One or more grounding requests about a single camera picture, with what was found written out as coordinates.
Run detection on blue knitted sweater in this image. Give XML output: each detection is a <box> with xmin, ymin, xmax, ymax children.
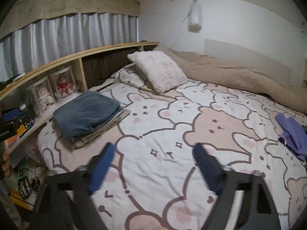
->
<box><xmin>53</xmin><ymin>90</ymin><xmax>122</xmax><ymax>144</ymax></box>

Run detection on wooden headboard shelf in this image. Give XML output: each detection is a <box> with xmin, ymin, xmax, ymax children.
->
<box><xmin>1</xmin><ymin>42</ymin><xmax>159</xmax><ymax>152</ymax></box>

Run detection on red doll in clear case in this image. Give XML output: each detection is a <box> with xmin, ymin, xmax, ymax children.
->
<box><xmin>50</xmin><ymin>66</ymin><xmax>77</xmax><ymax>102</ymax></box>

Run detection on grey curtain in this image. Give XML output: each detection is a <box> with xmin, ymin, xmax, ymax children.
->
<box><xmin>1</xmin><ymin>13</ymin><xmax>138</xmax><ymax>81</ymax></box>

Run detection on purple cloth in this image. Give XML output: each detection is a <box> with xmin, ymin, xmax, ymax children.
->
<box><xmin>275</xmin><ymin>113</ymin><xmax>306</xmax><ymax>161</ymax></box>

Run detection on bunny print bed sheet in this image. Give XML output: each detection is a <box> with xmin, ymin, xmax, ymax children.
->
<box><xmin>38</xmin><ymin>65</ymin><xmax>306</xmax><ymax>229</ymax></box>

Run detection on beige folded garment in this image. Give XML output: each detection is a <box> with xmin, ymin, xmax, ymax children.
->
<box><xmin>52</xmin><ymin>106</ymin><xmax>130</xmax><ymax>149</ymax></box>

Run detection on beige curtain valance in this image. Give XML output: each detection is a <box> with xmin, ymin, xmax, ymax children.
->
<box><xmin>1</xmin><ymin>0</ymin><xmax>140</xmax><ymax>38</ymax></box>

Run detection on beige fleece blanket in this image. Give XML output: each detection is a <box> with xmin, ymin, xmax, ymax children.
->
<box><xmin>155</xmin><ymin>46</ymin><xmax>306</xmax><ymax>114</ymax></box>

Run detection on fluffy pink pillow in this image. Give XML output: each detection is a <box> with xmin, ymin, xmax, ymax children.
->
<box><xmin>127</xmin><ymin>50</ymin><xmax>188</xmax><ymax>94</ymax></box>

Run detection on hanging white bottle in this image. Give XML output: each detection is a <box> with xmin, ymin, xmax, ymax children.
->
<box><xmin>188</xmin><ymin>0</ymin><xmax>202</xmax><ymax>32</ymax></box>

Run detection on black cables on floor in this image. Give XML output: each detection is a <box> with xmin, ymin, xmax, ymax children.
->
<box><xmin>17</xmin><ymin>163</ymin><xmax>49</xmax><ymax>200</ymax></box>

